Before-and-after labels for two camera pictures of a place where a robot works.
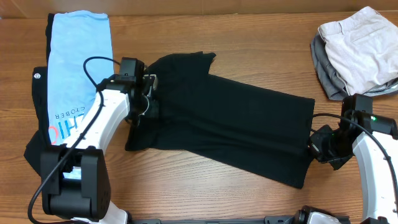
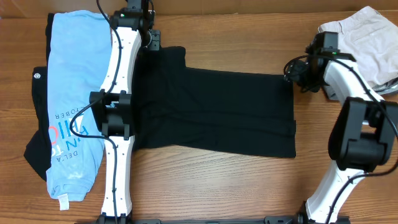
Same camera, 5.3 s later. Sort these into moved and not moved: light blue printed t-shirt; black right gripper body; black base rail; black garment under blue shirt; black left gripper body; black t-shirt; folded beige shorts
Moved: black t-shirt; black right gripper body; black left gripper body
Not moved: black base rail; black garment under blue shirt; light blue printed t-shirt; folded beige shorts
